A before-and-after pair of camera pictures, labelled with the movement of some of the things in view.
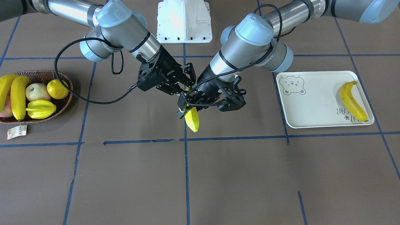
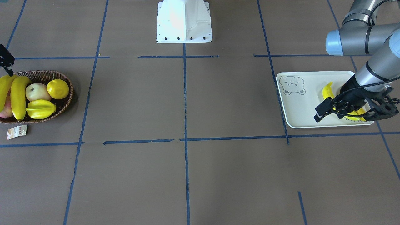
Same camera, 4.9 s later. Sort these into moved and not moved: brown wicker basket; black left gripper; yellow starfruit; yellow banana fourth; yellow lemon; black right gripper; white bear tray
Moved: black right gripper; black left gripper
Not moved: yellow banana fourth; yellow starfruit; brown wicker basket; white bear tray; yellow lemon
